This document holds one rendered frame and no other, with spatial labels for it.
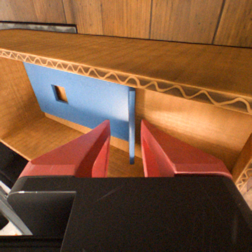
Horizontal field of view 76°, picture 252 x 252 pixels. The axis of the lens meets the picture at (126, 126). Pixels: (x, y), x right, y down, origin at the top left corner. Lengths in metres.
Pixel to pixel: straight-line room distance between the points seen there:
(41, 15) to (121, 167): 0.17
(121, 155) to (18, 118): 0.15
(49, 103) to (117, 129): 0.10
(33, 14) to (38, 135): 0.13
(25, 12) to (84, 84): 0.10
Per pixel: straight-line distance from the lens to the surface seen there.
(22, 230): 5.68
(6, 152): 0.38
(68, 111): 0.20
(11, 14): 0.25
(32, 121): 0.27
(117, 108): 0.15
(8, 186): 0.38
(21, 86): 0.25
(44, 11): 0.20
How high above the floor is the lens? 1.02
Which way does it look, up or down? 43 degrees down
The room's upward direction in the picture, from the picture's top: 134 degrees counter-clockwise
